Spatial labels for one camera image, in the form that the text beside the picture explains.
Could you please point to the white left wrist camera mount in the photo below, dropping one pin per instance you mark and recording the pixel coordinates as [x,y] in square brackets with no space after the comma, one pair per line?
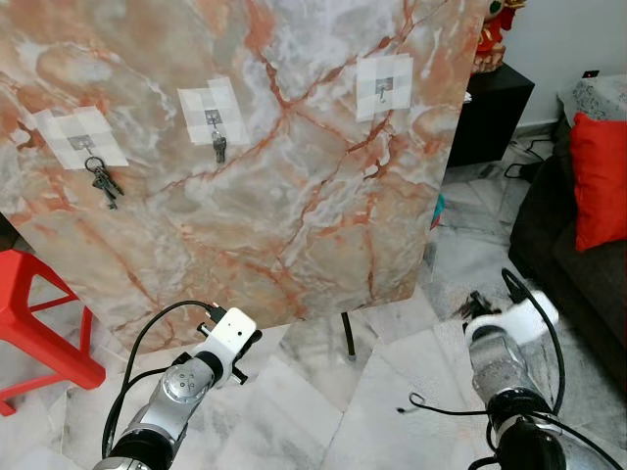
[233,331]

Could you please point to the dark grey sofa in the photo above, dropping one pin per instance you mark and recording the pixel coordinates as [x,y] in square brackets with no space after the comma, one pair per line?
[549,245]

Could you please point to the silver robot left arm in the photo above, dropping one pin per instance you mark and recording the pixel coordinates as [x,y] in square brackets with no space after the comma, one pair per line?
[181,387]

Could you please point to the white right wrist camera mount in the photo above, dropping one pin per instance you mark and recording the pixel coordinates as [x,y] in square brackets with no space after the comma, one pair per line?
[524,318]

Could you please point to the red plastic stool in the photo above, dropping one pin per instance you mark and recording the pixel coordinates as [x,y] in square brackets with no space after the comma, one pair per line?
[20,313]

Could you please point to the teal plastic object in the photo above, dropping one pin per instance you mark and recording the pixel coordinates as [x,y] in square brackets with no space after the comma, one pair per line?
[437,211]

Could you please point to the red seated figurine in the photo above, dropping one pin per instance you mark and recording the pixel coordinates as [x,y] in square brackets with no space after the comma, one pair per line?
[495,39]

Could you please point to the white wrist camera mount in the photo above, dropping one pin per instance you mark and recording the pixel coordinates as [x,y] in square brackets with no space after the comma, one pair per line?
[233,331]
[524,318]

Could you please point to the white taped adhesive wall hook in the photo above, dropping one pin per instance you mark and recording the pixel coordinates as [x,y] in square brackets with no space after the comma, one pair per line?
[382,88]
[83,137]
[214,113]

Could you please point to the tall black side cabinet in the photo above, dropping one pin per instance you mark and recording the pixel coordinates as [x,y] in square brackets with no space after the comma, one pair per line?
[495,117]

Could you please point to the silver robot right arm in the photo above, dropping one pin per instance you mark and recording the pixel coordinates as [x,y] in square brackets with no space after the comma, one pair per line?
[495,362]

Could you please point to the marble pattern panel board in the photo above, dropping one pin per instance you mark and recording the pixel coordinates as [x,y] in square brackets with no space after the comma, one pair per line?
[294,196]

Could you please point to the red cushion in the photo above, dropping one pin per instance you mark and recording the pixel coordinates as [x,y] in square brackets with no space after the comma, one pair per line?
[600,181]

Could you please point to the grey patterned cloth cover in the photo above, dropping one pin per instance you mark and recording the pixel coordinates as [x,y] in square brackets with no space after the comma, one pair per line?
[598,98]

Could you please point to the black panel stand leg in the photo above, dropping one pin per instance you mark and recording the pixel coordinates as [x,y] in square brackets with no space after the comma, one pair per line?
[347,338]

